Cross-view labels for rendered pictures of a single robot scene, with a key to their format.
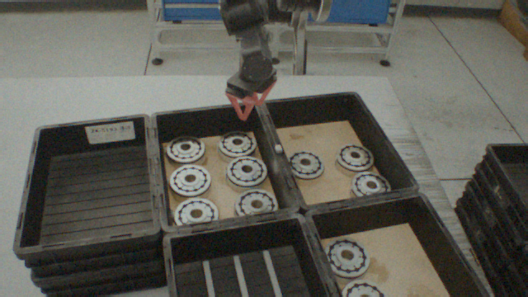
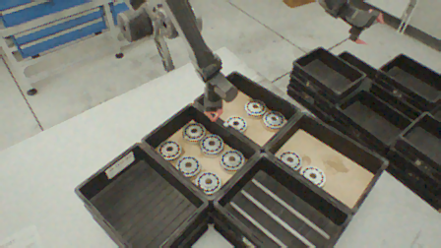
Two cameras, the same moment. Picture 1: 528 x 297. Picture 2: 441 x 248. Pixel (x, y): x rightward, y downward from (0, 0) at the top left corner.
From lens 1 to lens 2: 0.54 m
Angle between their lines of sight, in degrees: 24
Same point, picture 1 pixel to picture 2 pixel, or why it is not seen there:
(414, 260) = (315, 145)
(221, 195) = (208, 164)
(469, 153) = (269, 64)
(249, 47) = (226, 87)
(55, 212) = (125, 231)
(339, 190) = (259, 129)
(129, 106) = (90, 140)
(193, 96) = (125, 112)
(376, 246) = (295, 148)
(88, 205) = (141, 214)
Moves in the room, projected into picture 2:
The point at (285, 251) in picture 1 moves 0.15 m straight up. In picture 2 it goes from (259, 174) to (264, 153)
